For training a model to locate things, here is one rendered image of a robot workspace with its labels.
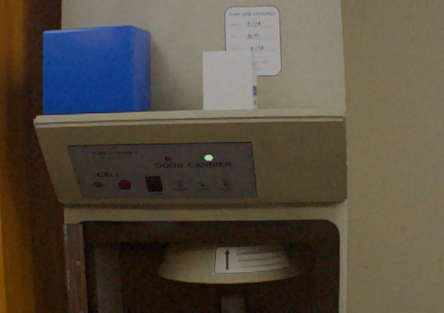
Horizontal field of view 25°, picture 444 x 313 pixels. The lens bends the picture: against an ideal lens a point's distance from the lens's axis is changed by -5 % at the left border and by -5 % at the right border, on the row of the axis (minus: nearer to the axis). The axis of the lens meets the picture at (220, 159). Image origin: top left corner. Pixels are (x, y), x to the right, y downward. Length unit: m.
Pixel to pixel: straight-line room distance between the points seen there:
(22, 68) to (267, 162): 0.32
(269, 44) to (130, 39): 0.17
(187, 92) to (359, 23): 0.49
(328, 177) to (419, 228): 0.52
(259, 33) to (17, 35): 0.28
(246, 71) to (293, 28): 0.11
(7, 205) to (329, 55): 0.39
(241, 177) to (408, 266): 0.56
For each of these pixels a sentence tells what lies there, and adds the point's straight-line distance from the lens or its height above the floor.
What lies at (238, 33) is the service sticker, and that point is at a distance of 1.16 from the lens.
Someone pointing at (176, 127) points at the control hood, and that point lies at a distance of 1.06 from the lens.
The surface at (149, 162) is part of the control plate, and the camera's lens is 1.10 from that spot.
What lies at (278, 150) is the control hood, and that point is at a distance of 1.08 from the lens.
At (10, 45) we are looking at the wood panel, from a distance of 1.18.
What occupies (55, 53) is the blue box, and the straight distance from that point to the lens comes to 1.09.
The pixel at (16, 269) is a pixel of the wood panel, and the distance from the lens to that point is 1.19.
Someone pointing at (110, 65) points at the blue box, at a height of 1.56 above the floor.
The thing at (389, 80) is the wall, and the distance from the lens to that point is 1.59.
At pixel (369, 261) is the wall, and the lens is 1.61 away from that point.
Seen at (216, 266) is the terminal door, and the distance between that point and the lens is 1.17.
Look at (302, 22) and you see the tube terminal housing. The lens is 1.16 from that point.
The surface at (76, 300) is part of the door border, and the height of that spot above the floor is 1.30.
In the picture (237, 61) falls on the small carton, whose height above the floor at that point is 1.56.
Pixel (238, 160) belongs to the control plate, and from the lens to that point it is 1.09.
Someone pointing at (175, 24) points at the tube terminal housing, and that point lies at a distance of 1.17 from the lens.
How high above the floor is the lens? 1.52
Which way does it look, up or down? 3 degrees down
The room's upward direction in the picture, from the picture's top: 1 degrees counter-clockwise
